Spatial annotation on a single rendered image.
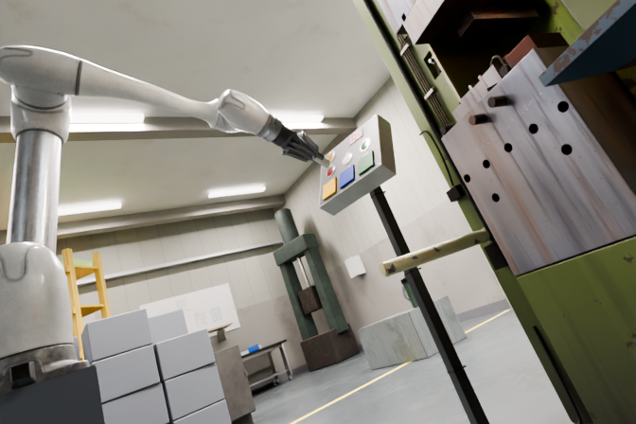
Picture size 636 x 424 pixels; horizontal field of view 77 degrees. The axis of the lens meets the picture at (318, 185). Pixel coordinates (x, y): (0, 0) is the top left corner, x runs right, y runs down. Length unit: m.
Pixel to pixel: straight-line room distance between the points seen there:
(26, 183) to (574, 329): 1.38
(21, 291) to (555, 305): 1.14
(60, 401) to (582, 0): 1.37
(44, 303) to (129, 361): 2.05
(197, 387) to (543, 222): 2.42
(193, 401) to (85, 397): 2.18
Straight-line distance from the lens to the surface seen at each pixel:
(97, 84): 1.24
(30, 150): 1.28
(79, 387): 0.83
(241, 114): 1.29
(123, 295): 8.40
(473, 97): 1.27
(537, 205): 1.11
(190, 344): 3.01
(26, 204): 1.20
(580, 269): 1.10
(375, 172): 1.43
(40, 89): 1.27
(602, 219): 1.03
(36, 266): 0.91
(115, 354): 2.91
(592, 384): 1.23
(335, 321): 7.67
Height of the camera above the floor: 0.51
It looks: 20 degrees up
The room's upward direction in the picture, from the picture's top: 22 degrees counter-clockwise
